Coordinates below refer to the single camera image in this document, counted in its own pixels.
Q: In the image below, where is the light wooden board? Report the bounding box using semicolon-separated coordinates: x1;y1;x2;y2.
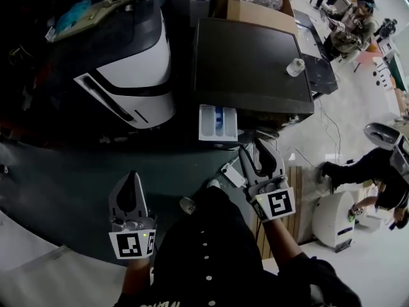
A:
45;0;151;43

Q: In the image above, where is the teal cloth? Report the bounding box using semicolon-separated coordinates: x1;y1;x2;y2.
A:
56;0;94;34

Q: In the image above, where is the dark green floor mat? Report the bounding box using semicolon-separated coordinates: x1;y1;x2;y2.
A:
0;136;256;268

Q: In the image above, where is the black and white machine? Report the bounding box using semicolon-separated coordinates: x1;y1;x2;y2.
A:
47;0;177;129

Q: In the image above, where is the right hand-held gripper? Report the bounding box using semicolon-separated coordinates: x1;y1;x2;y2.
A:
238;138;295;223

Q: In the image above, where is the person's right forearm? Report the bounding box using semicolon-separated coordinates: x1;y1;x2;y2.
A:
262;216;304;264

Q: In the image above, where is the person's left shoe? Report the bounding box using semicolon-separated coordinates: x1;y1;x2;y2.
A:
179;196;197;216

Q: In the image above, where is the white power adapter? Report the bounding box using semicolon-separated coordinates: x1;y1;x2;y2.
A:
220;162;247;188

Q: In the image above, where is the dark grey washing machine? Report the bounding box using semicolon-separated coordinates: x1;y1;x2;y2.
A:
191;17;316;131

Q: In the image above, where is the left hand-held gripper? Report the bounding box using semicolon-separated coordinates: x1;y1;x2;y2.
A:
107;170;157;260

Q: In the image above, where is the white rounded appliance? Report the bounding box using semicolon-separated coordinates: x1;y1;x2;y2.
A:
311;190;356;253

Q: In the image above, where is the black side cabinet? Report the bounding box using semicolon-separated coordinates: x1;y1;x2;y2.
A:
293;10;339;96

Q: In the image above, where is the white detergent drawer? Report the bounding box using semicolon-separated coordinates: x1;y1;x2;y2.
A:
197;104;239;143

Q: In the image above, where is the person's left forearm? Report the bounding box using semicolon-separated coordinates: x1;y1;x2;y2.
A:
122;255;153;297

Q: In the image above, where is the person's black shirt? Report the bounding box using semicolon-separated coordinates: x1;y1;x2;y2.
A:
113;185;362;307

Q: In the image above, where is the white table with black marks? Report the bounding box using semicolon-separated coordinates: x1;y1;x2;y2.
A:
372;38;409;92

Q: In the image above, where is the wooden slat pallet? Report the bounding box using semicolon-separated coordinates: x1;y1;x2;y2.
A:
251;164;304;259

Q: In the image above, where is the cardboard box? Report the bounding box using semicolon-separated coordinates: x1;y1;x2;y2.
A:
212;0;300;38

